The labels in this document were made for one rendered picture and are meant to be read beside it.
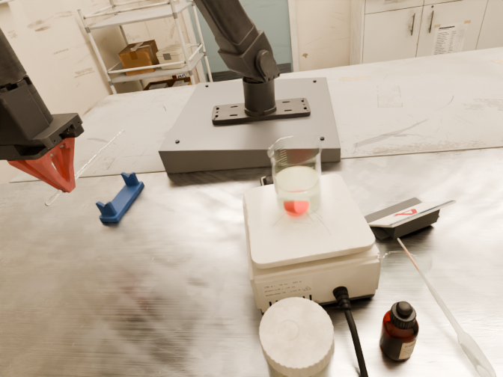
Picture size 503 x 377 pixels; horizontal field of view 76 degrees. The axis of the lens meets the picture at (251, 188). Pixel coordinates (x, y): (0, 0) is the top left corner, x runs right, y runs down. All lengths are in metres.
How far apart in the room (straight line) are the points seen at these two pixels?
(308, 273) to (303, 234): 0.04
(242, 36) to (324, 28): 2.75
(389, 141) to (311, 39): 2.73
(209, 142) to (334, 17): 2.78
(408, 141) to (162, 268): 0.47
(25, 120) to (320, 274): 0.35
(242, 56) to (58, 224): 0.42
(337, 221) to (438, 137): 0.37
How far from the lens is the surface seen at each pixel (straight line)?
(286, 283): 0.33
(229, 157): 0.58
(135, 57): 2.61
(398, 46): 2.84
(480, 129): 0.70
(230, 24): 0.56
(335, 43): 3.35
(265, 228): 0.34
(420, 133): 0.67
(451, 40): 2.96
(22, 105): 0.43
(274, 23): 3.27
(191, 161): 0.60
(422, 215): 0.43
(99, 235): 0.56
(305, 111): 0.66
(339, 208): 0.35
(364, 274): 0.35
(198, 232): 0.48
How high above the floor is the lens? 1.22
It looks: 37 degrees down
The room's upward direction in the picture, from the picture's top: 11 degrees counter-clockwise
